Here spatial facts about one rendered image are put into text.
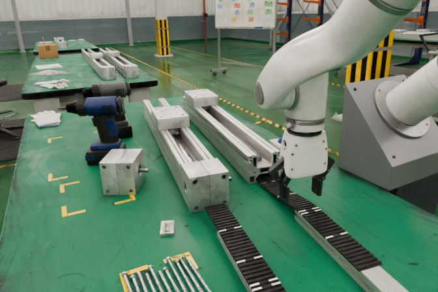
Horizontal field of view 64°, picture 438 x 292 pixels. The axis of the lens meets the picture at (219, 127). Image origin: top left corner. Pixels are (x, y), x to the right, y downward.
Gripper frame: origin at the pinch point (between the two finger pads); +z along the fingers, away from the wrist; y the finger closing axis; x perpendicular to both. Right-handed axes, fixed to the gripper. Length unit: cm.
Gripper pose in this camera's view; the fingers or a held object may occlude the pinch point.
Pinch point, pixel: (300, 191)
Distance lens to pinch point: 84.0
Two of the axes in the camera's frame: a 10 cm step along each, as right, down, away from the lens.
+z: 0.2, 9.5, 3.1
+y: 9.5, -1.2, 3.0
